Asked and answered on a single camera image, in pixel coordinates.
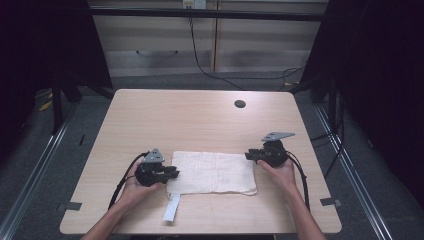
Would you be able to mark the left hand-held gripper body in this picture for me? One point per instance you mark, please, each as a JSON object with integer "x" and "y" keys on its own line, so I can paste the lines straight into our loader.
{"x": 151, "y": 171}

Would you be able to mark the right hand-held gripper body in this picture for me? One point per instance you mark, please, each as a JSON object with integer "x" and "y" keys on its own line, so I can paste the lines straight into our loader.
{"x": 274, "y": 151}

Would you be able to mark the white cotton cloth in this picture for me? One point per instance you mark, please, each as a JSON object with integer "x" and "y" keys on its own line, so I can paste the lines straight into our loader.
{"x": 213, "y": 173}

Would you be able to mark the person's right hand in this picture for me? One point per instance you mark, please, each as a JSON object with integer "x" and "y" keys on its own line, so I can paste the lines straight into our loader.
{"x": 281, "y": 173}

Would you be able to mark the person's left hand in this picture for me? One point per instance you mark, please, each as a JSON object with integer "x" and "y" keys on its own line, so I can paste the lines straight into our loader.
{"x": 133, "y": 190}

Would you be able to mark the white paper tag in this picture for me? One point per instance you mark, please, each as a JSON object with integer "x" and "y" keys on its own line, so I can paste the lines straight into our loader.
{"x": 172, "y": 206}

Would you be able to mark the grey tape piece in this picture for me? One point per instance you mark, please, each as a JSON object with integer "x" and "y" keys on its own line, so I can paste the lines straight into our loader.
{"x": 330, "y": 201}
{"x": 70, "y": 206}

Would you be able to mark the black metal stand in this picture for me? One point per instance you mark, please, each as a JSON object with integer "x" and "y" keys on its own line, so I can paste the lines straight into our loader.
{"x": 57, "y": 110}

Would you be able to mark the black curtain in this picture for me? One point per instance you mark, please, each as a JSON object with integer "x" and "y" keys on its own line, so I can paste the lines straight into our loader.
{"x": 36, "y": 50}
{"x": 383, "y": 83}

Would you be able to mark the black horizontal bar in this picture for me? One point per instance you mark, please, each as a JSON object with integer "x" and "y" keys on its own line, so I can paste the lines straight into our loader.
{"x": 206, "y": 14}

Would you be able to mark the metal floor rail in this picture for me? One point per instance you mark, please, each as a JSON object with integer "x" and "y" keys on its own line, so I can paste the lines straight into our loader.
{"x": 30, "y": 176}
{"x": 356, "y": 180}

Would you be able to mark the white wall outlet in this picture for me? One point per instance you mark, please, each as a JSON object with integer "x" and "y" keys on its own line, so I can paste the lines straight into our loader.
{"x": 194, "y": 3}

